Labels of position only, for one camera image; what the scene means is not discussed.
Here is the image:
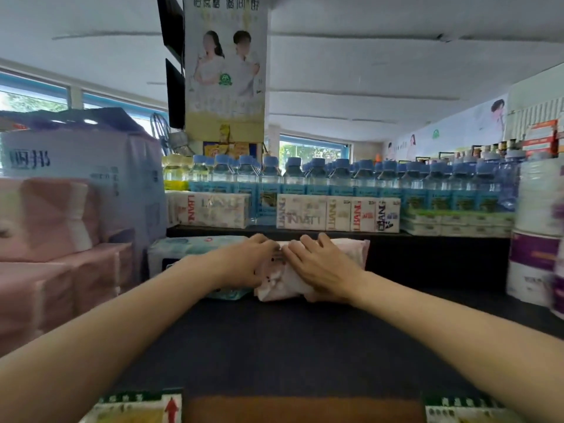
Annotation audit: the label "person's left hand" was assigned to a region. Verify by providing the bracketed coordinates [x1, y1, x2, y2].
[211, 233, 283, 290]

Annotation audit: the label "person's right hand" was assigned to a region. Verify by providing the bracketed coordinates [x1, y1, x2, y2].
[281, 233, 369, 305]

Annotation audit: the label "pink wipes pack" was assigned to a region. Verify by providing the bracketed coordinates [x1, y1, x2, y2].
[254, 237, 371, 304]

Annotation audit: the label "teal wipes pack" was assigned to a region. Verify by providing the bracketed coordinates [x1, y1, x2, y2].
[147, 235, 254, 301]

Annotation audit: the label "dark metal shelf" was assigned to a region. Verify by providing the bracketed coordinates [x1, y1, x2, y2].
[79, 224, 564, 423]

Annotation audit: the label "person's right forearm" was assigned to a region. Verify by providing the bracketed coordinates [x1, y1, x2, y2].
[350, 273, 564, 423]

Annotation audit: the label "person's left forearm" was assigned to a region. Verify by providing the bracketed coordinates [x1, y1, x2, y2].
[0, 255, 221, 423]

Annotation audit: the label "row of blue-capped water bottles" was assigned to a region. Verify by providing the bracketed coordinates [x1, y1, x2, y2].
[189, 149, 528, 226]

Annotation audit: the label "blue framed window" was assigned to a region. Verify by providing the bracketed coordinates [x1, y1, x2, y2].
[0, 70, 169, 129]
[278, 135, 351, 170]

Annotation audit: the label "stack of green white packs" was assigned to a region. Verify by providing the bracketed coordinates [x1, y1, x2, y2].
[399, 208, 516, 239]

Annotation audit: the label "grey electric fan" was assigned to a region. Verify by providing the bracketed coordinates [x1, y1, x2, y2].
[149, 112, 195, 157]

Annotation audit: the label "pillar poster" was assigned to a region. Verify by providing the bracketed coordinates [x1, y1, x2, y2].
[184, 0, 268, 144]

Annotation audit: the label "large pale blue tissue pack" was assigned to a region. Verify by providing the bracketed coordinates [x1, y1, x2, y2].
[0, 108, 169, 278]

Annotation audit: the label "stack of pink tissue packs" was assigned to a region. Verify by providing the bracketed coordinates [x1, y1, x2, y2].
[0, 177, 136, 357]

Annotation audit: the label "stack of purple-label toilet rolls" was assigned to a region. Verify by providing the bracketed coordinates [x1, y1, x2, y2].
[505, 153, 564, 320]

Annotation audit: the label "stack of orange white boxes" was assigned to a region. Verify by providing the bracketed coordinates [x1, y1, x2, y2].
[521, 112, 564, 157]

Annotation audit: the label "black wall monitor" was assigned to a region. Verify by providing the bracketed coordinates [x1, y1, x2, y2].
[156, 0, 186, 66]
[165, 58, 186, 130]

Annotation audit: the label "wall poster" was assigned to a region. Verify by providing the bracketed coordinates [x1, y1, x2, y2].
[382, 93, 510, 163]

